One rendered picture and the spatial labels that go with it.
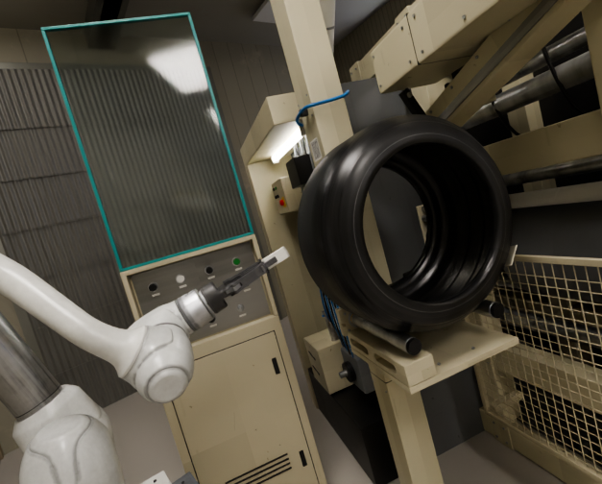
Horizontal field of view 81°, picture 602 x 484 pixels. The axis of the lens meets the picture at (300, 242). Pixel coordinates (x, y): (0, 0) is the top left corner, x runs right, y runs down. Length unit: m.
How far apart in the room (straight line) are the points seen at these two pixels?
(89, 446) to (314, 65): 1.22
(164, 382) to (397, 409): 0.99
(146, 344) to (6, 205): 3.39
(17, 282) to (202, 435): 1.08
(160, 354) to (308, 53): 1.06
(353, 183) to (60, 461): 0.81
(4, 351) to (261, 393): 0.98
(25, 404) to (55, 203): 3.12
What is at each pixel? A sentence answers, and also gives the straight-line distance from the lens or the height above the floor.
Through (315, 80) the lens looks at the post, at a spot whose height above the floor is 1.73.
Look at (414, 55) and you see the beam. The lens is 1.24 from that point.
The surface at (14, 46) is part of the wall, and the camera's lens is 4.58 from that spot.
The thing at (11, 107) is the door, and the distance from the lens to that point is 4.29.
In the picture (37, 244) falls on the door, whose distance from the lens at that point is 3.99.
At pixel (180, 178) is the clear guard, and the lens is 1.55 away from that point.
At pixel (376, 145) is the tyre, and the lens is 0.91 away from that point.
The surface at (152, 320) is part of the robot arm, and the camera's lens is 0.87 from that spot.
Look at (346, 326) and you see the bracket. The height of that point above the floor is 0.89.
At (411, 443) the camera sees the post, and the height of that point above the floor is 0.36.
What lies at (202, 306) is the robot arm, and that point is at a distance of 0.87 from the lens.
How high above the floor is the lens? 1.32
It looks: 5 degrees down
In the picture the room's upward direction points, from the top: 16 degrees counter-clockwise
